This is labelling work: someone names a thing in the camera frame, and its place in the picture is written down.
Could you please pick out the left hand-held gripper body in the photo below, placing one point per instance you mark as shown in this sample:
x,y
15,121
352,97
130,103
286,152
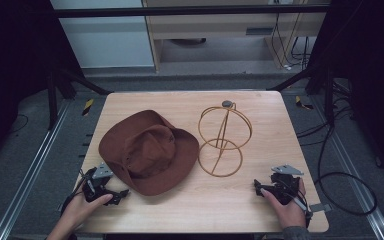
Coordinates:
x,y
96,185

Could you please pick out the black horizontal metal bar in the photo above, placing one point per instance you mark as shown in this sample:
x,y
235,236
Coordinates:
x,y
180,11

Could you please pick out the yellow black tape strip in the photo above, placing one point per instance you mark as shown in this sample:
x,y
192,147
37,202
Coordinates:
x,y
301,103
87,107

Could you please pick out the black curtain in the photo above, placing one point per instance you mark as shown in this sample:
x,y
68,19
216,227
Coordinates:
x,y
373,66
10,66

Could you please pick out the white cabinet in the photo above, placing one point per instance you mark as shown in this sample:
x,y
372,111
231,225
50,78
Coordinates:
x,y
110,43

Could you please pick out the person's right hand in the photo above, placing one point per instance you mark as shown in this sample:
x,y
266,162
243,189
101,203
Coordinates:
x,y
290,213

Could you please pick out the person's left hand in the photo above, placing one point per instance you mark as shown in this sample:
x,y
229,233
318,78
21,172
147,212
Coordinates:
x,y
80,210

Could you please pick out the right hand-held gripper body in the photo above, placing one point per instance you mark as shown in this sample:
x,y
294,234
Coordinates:
x,y
284,185

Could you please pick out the light wooden desk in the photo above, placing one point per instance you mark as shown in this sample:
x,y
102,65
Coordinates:
x,y
213,26

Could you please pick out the brown brimmed hat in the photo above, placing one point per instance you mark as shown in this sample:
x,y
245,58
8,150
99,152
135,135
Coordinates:
x,y
146,150

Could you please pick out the aluminium floor rail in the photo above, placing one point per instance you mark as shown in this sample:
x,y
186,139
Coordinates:
x,y
356,180
33,166

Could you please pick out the grey flat tab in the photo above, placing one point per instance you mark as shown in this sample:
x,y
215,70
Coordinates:
x,y
320,208

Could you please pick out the black metal stand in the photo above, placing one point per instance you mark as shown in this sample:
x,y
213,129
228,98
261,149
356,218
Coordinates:
x,y
51,100
329,96

